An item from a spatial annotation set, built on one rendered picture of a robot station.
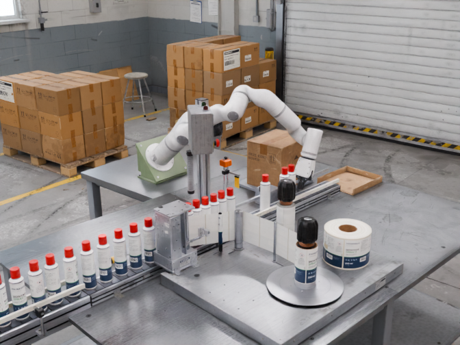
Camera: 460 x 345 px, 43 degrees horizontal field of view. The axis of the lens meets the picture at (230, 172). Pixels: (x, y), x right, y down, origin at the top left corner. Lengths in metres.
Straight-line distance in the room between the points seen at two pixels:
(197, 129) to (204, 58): 4.09
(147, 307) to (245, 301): 0.39
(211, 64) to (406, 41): 2.20
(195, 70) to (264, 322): 4.88
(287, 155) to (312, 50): 4.36
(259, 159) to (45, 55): 5.60
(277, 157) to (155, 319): 1.34
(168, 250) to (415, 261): 1.11
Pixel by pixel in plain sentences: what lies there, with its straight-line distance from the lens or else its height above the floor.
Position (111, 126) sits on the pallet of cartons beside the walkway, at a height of 0.40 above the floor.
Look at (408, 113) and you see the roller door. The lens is 7.10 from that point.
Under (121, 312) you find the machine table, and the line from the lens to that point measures 2.37.
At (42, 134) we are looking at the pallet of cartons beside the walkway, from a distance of 6.33.
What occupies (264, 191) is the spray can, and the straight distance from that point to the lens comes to 2.96.
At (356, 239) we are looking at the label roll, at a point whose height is 1.02.
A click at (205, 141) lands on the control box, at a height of 1.35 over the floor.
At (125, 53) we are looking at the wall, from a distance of 9.41.
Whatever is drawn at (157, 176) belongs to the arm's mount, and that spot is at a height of 0.87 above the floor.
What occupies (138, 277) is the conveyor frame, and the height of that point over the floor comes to 0.87.
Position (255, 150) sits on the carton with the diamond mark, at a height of 1.07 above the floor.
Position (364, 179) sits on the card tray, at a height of 0.83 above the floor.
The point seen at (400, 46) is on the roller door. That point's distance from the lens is 7.02.
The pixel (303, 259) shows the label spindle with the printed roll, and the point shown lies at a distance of 2.30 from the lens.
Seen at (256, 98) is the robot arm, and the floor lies 1.43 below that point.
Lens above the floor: 2.13
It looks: 21 degrees down
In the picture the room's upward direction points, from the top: straight up
